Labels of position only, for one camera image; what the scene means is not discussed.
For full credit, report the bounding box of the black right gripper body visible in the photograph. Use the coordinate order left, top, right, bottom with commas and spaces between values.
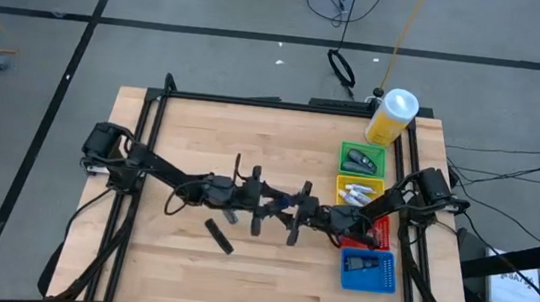
287, 179, 346, 253

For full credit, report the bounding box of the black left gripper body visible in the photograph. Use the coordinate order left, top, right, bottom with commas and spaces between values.
228, 164, 269, 238

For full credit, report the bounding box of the white toothpaste tube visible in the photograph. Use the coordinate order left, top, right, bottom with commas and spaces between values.
347, 189, 375, 204
336, 189, 365, 208
344, 181, 377, 194

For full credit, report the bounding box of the black pocket comb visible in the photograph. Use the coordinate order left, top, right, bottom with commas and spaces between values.
201, 218, 237, 257

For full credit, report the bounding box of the yellow plastic basket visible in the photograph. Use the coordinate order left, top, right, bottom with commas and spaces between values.
333, 173, 388, 210

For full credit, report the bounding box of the red plastic basket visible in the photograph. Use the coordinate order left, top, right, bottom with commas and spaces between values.
338, 210, 394, 254

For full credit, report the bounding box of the blue plastic basket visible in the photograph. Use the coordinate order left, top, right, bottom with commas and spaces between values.
336, 246, 400, 296

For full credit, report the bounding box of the green plastic basket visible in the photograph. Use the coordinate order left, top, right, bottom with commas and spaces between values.
337, 139, 390, 180

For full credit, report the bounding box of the black power strip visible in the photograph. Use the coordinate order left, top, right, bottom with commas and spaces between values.
308, 95, 382, 114

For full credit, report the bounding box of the yellow canister with white lid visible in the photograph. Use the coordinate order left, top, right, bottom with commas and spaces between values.
362, 84, 422, 151

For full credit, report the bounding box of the black slanted bar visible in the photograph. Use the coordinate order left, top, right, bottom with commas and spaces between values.
457, 225, 540, 287

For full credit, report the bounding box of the white printed box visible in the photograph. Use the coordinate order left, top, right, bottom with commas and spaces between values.
482, 246, 540, 302

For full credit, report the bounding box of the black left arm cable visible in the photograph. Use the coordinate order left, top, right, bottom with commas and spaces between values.
163, 173, 209, 220

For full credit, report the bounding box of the black metal table frame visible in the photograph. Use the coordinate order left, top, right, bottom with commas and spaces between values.
35, 61, 495, 302

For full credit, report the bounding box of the black coiled hanging cable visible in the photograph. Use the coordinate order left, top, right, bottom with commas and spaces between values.
322, 0, 367, 101

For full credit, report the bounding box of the yellow hanging cable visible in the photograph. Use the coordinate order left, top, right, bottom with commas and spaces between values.
379, 0, 431, 95

